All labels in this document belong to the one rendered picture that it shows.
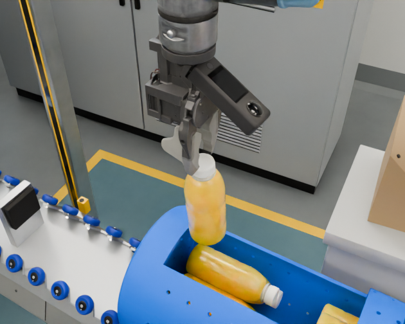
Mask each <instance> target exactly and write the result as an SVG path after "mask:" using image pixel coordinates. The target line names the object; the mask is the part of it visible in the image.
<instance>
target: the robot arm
mask: <svg viewBox="0 0 405 324"><path fill-rule="evenodd" d="M219 2H221V3H239V4H248V5H264V6H278V7H279V8H288V7H301V8H310V7H313V6H315V5H316V4H317V3H318V2H319V0H157V12H158V23H159V35H158V36H157V37H154V38H151V39H150V40H149V50H152V51H156V52H157V63H158V69H155V71H153V72H151V74H150V81H149V82H147V83H146V84H145V94H146V101H147V114H148V115H149V116H152V117H155V118H157V119H159V120H160V121H162V122H165V123H168V124H172V123H173V122H176V123H179V125H177V126H176V127H175V129H174V136H173V137H171V138H163V139H162V141H161V146H162V148H163V150H164V151H166V152H168V153H169V154H170V155H172V156H174V157H175V158H176V159H178V160H180V161H181V162H182V163H183V166H184V169H185V171H186V173H187V174H188V175H189V176H193V175H194V174H195V173H196V171H197V170H198V169H199V156H200V155H199V145H200V143H201V139H202V140H203V150H202V153H205V154H209V155H211V154H212V153H213V149H214V146H215V142H216V139H217V134H218V128H219V127H220V122H221V114H222V112H223V113H224V114H225V115H226V116H227V117H228V118H229V119H230V120H231V121H232V122H233V123H234V124H235V125H236V126H237V127H238V128H239V129H240V130H241V131H242V132H243V133H244V134H245V135H247V136H250V135H252V134H253V133H254V132H255V131H256V130H257V129H258V128H259V126H261V124H263V123H264V122H265V121H266V120H267V119H268V117H269V116H270V114H271V112H270V110H269V109H268V108H267V107H266V106H265V105H264V104H263V103H262V102H261V101H260V100H259V99H258V98H257V97H256V96H255V95H254V94H253V93H251V92H250V91H249V90H248V89H247V88H246V87H245V86H244V85H243V84H242V83H241V82H240V81H239V80H238V79H237V78H236V77H235V76H234V75H232V74H231V73H230V72H229V71H228V70H227V69H226V68H225V67H224V66H223V65H222V64H221V63H220V62H219V61H218V60H217V59H216V58H215V57H214V55H215V52H216V42H217V39H218V16H219ZM156 70H158V72H157V71H156ZM153 73H155V74H154V75H153V76H152V74H153ZM155 80H156V82H155V83H153V82H154V81H155ZM149 97H150V99H149Z"/></svg>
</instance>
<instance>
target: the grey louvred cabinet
mask: <svg viewBox="0 0 405 324"><path fill-rule="evenodd" d="M50 3H51V9H52V12H53V17H54V21H55V26H56V29H57V35H58V40H59V44H60V49H61V52H62V58H63V61H64V67H65V70H66V75H67V81H68V84H69V90H70V93H71V98H72V102H73V107H74V110H75V114H77V115H79V116H83V117H85V118H88V119H90V120H94V121H96V122H100V123H103V124H106V125H109V126H111V127H115V128H117V129H121V130H123V131H127V132H130V133H133V134H136V135H138V136H142V137H144V138H147V139H150V140H153V141H156V142H159V143H161V141H162V139H163V138H171V137H173V136H174V129H175V127H176V126H177V125H179V123H176V122H173V123H172V124H168V123H165V122H163V121H160V120H159V119H157V118H155V117H152V116H149V115H148V114H147V101H146V94H145V84H146V83H147V82H149V81H150V74H151V72H153V71H155V69H158V54H157V52H156V51H152V50H149V40H150V39H151V38H154V37H157V36H158V35H159V23H158V4H157V0H50ZM373 4H374V0H319V2H318V3H317V4H316V5H315V6H313V7H310V8H301V7H288V8H279V7H278V6H264V5H255V4H239V3H221V2H219V16H218V39H217V42H216V52H215V55H214V57H215V58H216V59H217V60H218V61H219V62H220V63H221V64H222V65H223V66H224V67H225V68H226V69H227V70H228V71H229V72H230V73H231V74H232V75H234V76H235V77H236V78H237V79H238V80H239V81H240V82H241V83H242V84H243V85H244V86H245V87H246V88H247V89H248V90H249V91H250V92H251V93H253V94H254V95H255V96H256V97H257V98H258V99H259V100H260V101H261V102H262V103H263V104H264V105H265V106H266V107H267V108H268V109H269V110H270V112H271V114H270V116H269V117H268V119H267V120H266V121H265V122H264V123H263V124H261V126H259V128H258V129H257V130H256V131H255V132H254V133H253V134H252V135H250V136H247V135H245V134H244V133H243V132H242V131H241V130H240V129H239V128H238V127H237V126H236V125H235V124H234V123H233V122H232V121H231V120H230V119H229V118H228V117H227V116H226V115H225V114H224V113H223V112H222V114H221V118H220V127H219V128H218V134H217V139H216V142H215V146H214V149H213V153H212V154H211V156H212V157H213V158H214V160H215V161H216V162H218V163H222V164H224V165H228V166H230V167H233V168H237V169H239V170H243V171H245V172H249V173H251V174H255V175H257V176H260V177H263V178H266V179H269V180H272V181H275V182H277V183H281V184H283V185H287V186H290V187H293V188H296V189H299V190H302V191H304V192H308V193H310V194H314V192H315V190H316V188H317V186H318V184H319V181H320V179H321V177H322V175H323V173H324V171H325V169H326V166H327V164H328V162H329V160H330V157H331V155H332V153H333V151H334V149H335V147H336V143H337V142H338V139H339V137H340V135H341V131H342V128H343V123H344V120H345V115H346V112H347V107H348V103H349V99H350V95H351V92H352V87H353V84H354V79H355V76H356V71H357V67H358V63H359V59H360V56H361V51H362V48H363V43H364V40H365V35H366V31H367V27H368V23H369V20H370V15H371V12H372V7H373ZM0 55H1V58H2V61H3V65H4V68H5V71H6V74H7V77H8V81H9V83H10V85H11V86H13V87H16V90H17V93H18V95H20V96H23V97H26V98H29V99H31V100H35V101H37V102H40V103H43V104H44V101H43V98H42V94H41V89H40V87H39V82H38V80H37V75H36V72H35V68H34V65H33V60H32V56H31V53H30V49H29V46H28V42H27V39H26V34H25V32H24V27H23V23H22V20H21V16H20V13H19V9H18V6H17V1H16V0H0Z"/></svg>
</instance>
